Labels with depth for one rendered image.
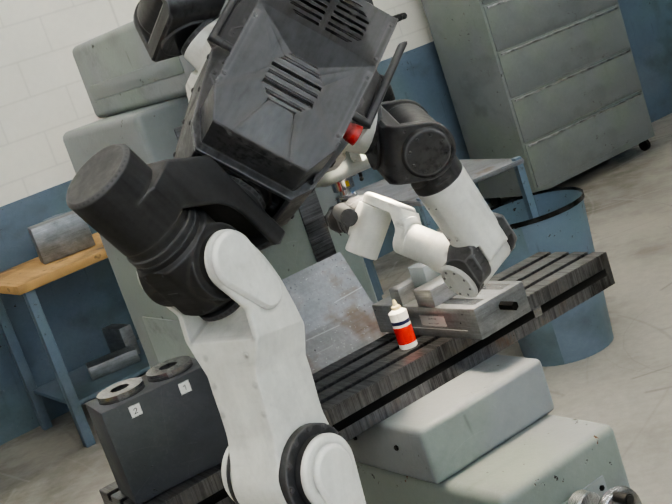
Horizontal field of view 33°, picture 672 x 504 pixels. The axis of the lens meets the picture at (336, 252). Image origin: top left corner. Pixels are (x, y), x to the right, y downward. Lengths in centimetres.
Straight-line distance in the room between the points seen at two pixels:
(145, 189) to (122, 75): 135
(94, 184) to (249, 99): 25
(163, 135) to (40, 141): 397
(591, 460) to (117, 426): 90
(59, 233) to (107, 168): 447
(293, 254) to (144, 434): 80
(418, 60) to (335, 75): 619
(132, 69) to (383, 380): 101
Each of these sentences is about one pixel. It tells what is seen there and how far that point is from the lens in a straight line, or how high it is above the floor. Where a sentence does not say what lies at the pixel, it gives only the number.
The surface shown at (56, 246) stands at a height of 95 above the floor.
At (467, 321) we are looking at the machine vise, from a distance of 237.
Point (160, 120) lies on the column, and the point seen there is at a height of 153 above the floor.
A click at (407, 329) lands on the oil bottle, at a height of 96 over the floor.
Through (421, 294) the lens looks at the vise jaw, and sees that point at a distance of 244.
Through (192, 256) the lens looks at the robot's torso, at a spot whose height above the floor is 139.
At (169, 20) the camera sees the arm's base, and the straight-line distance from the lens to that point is 176.
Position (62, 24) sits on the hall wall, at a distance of 669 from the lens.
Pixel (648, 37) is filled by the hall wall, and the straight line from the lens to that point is 941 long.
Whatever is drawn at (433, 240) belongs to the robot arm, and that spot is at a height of 119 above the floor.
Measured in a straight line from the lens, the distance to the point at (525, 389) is 238.
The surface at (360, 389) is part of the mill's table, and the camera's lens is 230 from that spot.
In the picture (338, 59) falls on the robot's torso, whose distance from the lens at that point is 166.
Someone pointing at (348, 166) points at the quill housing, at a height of 133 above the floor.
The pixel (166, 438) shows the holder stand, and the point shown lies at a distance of 214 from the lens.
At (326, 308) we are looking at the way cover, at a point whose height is 97.
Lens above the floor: 165
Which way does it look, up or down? 12 degrees down
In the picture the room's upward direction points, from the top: 19 degrees counter-clockwise
